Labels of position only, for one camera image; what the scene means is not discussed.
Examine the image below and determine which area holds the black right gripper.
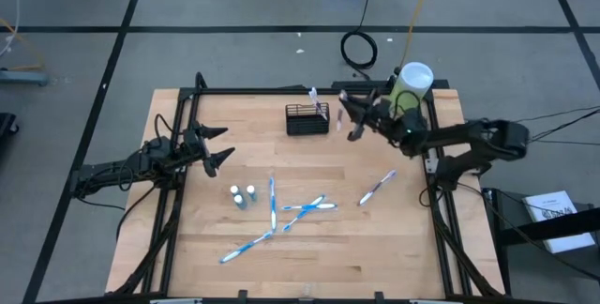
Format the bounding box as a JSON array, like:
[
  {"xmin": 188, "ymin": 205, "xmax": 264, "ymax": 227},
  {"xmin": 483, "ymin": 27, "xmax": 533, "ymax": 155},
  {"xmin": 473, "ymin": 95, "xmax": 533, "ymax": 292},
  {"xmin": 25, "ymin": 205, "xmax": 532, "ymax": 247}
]
[{"xmin": 343, "ymin": 92, "xmax": 400, "ymax": 143}]

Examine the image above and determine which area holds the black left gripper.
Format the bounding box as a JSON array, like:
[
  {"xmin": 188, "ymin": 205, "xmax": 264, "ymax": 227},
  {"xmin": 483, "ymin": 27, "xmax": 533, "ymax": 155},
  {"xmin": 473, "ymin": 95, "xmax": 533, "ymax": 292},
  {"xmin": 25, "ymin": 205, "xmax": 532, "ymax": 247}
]
[{"xmin": 180, "ymin": 122, "xmax": 236, "ymax": 178}]

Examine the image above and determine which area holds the blue white toothbrush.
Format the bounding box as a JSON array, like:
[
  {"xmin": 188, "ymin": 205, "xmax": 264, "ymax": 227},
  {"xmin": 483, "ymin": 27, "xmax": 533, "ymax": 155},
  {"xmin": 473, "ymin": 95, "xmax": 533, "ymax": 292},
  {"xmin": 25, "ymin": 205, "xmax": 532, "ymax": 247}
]
[
  {"xmin": 279, "ymin": 203, "xmax": 339, "ymax": 213},
  {"xmin": 280, "ymin": 194, "xmax": 327, "ymax": 234},
  {"xmin": 268, "ymin": 176, "xmax": 279, "ymax": 234},
  {"xmin": 218, "ymin": 230, "xmax": 275, "ymax": 266}
]

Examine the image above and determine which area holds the green wipes canister white lid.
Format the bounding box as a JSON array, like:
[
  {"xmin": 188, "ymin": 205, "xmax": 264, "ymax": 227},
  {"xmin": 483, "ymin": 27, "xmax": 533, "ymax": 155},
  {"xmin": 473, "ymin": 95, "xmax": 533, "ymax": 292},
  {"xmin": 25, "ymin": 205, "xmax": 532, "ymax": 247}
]
[{"xmin": 387, "ymin": 61, "xmax": 435, "ymax": 118}]

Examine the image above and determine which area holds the black equipment stand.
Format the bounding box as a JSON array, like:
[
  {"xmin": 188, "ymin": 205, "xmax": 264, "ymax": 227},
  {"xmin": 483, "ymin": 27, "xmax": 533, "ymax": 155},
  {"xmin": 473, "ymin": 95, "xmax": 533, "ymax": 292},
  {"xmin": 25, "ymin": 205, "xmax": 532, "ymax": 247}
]
[{"xmin": 481, "ymin": 187, "xmax": 600, "ymax": 304}]

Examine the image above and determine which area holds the grey blue floor base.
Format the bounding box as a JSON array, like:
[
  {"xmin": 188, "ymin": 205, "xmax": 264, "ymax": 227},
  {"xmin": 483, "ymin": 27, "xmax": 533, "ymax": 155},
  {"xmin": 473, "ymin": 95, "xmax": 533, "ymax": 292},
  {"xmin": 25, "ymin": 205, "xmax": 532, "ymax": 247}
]
[{"xmin": 0, "ymin": 68, "xmax": 51, "ymax": 88}]

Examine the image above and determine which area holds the white booklet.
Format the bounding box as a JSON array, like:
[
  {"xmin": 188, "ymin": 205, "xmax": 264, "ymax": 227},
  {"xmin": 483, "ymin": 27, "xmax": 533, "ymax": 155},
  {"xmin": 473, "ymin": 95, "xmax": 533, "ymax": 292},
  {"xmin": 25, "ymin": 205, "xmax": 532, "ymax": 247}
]
[{"xmin": 521, "ymin": 190, "xmax": 597, "ymax": 255}]

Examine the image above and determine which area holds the black wire basket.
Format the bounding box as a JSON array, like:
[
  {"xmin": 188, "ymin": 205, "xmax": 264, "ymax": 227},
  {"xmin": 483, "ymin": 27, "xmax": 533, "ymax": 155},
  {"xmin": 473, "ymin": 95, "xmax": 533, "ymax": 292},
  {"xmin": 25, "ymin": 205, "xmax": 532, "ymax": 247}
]
[{"xmin": 284, "ymin": 101, "xmax": 332, "ymax": 137}]

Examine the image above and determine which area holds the black aluminium table frame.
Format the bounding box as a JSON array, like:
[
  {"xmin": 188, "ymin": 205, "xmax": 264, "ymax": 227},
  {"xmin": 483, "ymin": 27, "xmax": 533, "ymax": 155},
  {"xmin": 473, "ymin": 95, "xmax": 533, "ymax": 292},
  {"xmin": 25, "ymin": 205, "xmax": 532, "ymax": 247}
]
[{"xmin": 105, "ymin": 71, "xmax": 507, "ymax": 304}]

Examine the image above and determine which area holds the black coiled cable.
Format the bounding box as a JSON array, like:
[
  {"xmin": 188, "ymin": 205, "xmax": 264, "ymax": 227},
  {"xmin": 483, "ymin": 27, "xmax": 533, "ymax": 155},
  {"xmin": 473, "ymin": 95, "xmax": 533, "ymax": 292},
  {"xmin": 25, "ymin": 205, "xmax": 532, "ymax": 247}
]
[{"xmin": 339, "ymin": 0, "xmax": 380, "ymax": 71}]

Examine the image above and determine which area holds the yellow hanging cable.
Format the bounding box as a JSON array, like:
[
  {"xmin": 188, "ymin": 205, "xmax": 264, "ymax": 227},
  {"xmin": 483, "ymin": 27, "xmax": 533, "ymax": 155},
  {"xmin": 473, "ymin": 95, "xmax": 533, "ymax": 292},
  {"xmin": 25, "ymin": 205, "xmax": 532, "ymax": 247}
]
[{"xmin": 397, "ymin": 0, "xmax": 438, "ymax": 68}]

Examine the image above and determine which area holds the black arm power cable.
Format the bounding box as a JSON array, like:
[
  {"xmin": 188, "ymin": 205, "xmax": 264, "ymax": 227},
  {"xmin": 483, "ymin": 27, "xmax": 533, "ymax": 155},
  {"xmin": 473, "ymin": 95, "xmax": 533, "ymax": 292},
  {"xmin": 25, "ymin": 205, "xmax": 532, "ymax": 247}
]
[{"xmin": 513, "ymin": 105, "xmax": 600, "ymax": 148}]

